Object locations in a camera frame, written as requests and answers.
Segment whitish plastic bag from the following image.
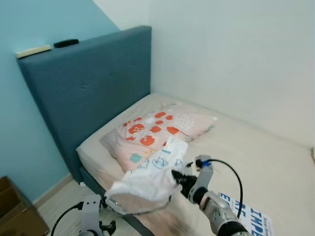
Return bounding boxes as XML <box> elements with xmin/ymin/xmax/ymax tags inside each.
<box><xmin>106</xmin><ymin>137</ymin><xmax>190</xmax><ymax>215</ymax></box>

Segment pink orange printed pillow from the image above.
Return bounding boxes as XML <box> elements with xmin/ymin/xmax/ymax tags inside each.
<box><xmin>101</xmin><ymin>103</ymin><xmax>218</xmax><ymax>173</ymax></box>

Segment white book blue letters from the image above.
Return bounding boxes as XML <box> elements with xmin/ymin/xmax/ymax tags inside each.
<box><xmin>219</xmin><ymin>193</ymin><xmax>276</xmax><ymax>236</ymax></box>

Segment cream sheeted mattress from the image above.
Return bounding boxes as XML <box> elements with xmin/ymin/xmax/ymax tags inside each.
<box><xmin>76</xmin><ymin>92</ymin><xmax>315</xmax><ymax>236</ymax></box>

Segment brown cardboard box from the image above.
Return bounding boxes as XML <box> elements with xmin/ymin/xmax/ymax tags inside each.
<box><xmin>0</xmin><ymin>176</ymin><xmax>50</xmax><ymax>236</ymax></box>

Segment black remote control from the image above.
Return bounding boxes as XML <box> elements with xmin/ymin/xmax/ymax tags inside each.
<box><xmin>53</xmin><ymin>39</ymin><xmax>79</xmax><ymax>48</ymax></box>

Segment cream flat object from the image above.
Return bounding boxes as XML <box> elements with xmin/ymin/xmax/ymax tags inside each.
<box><xmin>16</xmin><ymin>45</ymin><xmax>52</xmax><ymax>59</ymax></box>

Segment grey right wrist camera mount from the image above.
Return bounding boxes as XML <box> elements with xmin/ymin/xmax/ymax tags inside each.
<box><xmin>194</xmin><ymin>156</ymin><xmax>215</xmax><ymax>190</ymax></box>

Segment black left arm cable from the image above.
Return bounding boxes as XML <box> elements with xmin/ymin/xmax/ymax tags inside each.
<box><xmin>51</xmin><ymin>204</ymin><xmax>84</xmax><ymax>236</ymax></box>

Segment blue fabric bed frame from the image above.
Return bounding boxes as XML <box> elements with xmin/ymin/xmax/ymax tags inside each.
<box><xmin>17</xmin><ymin>26</ymin><xmax>153</xmax><ymax>236</ymax></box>

